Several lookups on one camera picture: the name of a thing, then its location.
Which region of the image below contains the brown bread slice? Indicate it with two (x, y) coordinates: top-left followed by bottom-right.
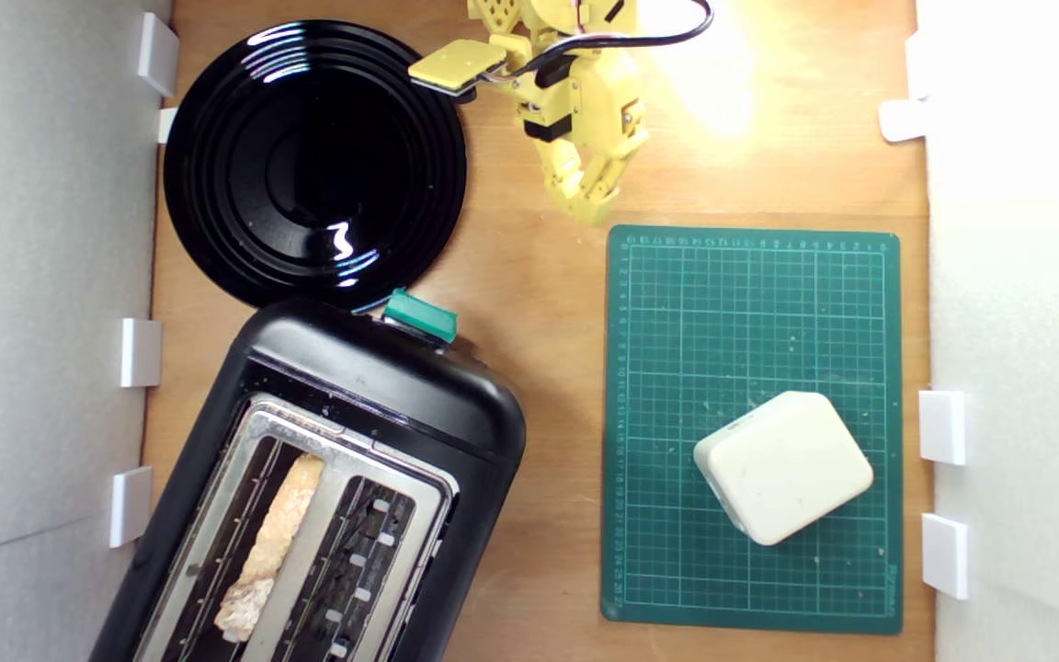
(214, 452), (325, 644)

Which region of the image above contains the black two-slot toaster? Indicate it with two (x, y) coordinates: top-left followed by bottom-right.
(88, 296), (529, 662)

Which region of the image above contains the black plate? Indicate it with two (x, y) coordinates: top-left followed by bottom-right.
(163, 18), (468, 312)

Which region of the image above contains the white block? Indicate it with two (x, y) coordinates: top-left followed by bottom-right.
(693, 391), (875, 547)

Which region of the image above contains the green cutting mat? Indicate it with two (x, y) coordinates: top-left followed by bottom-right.
(600, 225), (905, 635)

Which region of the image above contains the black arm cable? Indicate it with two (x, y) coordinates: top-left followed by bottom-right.
(484, 0), (714, 88)

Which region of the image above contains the yellow gripper camera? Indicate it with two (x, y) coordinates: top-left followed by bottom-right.
(407, 39), (509, 102)

